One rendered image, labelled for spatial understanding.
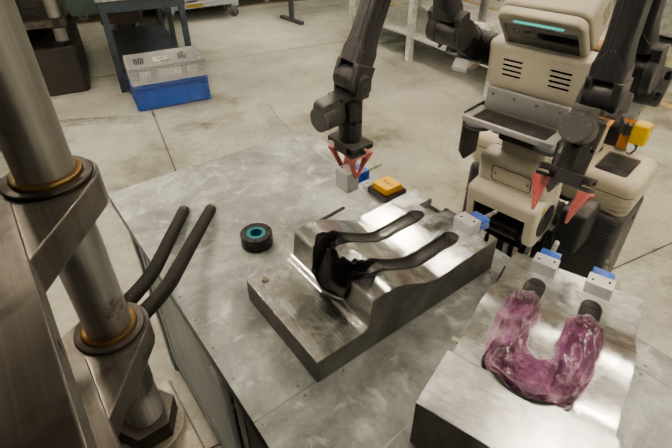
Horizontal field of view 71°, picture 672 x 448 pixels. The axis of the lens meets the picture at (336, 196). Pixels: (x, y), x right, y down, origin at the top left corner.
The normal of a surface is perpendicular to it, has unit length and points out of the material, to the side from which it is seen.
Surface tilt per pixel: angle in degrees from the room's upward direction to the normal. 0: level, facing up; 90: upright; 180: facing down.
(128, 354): 0
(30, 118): 90
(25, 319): 0
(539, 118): 90
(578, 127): 64
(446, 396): 0
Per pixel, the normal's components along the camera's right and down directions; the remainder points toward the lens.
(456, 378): 0.00, -0.83
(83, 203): 1.00, 0.00
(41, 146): 0.71, 0.39
